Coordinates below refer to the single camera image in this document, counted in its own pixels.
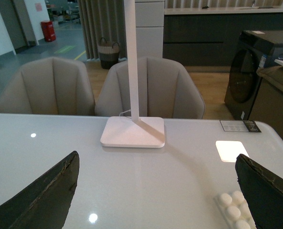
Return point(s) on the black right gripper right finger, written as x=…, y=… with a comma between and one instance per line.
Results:
x=263, y=191

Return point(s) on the beige chair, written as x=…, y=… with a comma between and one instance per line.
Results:
x=49, y=86
x=165, y=88

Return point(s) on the woven laundry basket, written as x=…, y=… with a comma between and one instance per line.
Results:
x=108, y=53

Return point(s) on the dark kitchen counter cabinet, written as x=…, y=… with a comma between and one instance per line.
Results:
x=209, y=37

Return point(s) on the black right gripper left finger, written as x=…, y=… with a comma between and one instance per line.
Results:
x=45, y=203

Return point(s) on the beige chair left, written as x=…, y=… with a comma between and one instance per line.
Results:
x=49, y=86

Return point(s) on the red bin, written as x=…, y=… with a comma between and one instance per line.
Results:
x=48, y=31

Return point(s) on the beige chair right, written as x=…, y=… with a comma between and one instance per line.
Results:
x=165, y=88

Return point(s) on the grey curtain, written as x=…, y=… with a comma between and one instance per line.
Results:
x=102, y=19

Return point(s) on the black label card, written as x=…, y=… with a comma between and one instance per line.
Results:
x=240, y=126

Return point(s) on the white studded base block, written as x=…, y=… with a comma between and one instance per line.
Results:
x=235, y=210

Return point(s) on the white cabinet column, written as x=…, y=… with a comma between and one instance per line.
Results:
x=149, y=27

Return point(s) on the dark washing machine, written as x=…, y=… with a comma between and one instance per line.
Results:
x=255, y=49

